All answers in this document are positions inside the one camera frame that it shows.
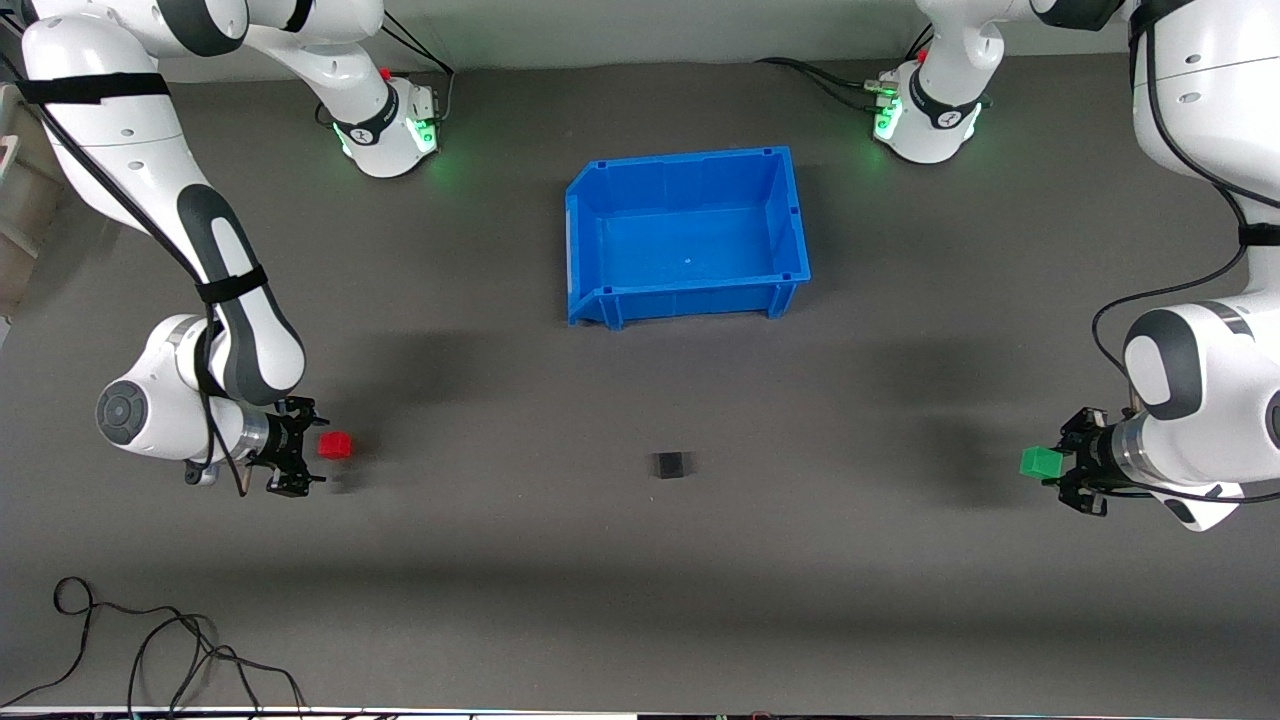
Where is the beige plastic container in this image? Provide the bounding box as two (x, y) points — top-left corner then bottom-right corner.
(0, 85), (63, 323)

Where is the blue plastic storage bin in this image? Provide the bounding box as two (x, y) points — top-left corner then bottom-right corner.
(564, 146), (812, 331)

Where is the black cable along right arm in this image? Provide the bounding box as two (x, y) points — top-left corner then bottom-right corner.
(0, 0), (251, 498)

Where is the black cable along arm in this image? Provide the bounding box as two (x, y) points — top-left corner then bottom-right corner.
(1090, 0), (1280, 503)
(0, 0), (251, 498)

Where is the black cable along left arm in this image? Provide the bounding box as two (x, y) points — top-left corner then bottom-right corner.
(1090, 0), (1280, 503)

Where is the loose black looped cable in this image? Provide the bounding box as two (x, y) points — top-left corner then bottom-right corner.
(0, 577), (307, 717)

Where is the black right arm base cable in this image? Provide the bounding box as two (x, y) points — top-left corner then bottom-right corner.
(380, 10), (457, 121)

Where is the black arm base cable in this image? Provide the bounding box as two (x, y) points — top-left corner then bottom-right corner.
(380, 10), (457, 121)
(755, 57), (896, 113)

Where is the black left arm base cable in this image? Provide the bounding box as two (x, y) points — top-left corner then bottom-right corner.
(755, 57), (896, 113)

